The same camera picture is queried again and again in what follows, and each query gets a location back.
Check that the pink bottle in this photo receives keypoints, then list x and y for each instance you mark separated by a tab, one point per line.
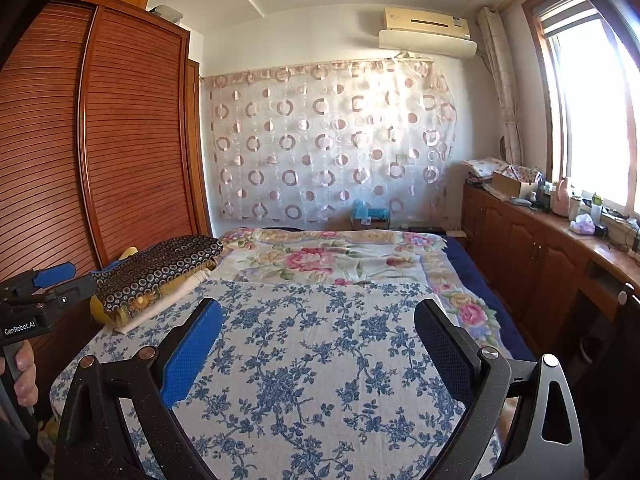
563	197

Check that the navy medallion patterned garment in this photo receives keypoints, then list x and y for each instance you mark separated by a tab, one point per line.
155	265

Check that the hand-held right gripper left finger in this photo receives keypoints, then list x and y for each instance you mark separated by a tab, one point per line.
192	355

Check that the long wooden cabinet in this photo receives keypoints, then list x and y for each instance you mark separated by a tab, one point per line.
525	250

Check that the circle patterned sheer curtain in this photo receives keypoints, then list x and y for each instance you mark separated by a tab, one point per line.
325	145

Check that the white waste bin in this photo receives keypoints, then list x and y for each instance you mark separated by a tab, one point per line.
593	350

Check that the open cardboard box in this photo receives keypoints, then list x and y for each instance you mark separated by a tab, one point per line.
510	185

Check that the pink floral blanket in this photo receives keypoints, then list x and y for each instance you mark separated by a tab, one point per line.
325	255

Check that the blue floral white bedspread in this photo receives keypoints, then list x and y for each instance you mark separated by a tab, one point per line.
310	360

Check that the teal plastic object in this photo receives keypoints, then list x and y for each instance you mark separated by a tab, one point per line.
370	212

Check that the navy blue bedsheet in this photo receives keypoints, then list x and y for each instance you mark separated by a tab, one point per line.
480	270

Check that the wooden framed window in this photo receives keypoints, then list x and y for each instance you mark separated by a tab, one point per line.
590	110

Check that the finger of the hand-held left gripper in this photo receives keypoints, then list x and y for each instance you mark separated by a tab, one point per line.
52	275

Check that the white box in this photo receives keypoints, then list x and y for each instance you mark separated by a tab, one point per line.
165	12

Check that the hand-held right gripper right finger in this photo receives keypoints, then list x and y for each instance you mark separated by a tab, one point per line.
442	350

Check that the wooden slatted wardrobe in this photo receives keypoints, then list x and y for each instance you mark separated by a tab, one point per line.
125	150

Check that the beige window curtain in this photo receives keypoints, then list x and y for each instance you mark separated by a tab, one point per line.
502	85

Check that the person's left hand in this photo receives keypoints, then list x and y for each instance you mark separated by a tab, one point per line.
25	365

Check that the green capped bottle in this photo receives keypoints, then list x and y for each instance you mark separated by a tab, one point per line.
597	207

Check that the yellow plush toy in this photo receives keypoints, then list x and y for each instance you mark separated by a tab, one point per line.
100	312

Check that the wall air conditioner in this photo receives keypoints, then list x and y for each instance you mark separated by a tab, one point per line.
425	32

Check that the floral cloth bundle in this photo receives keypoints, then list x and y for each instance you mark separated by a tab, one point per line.
482	166

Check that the dark wooden chair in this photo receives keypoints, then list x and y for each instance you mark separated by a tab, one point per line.
622	330

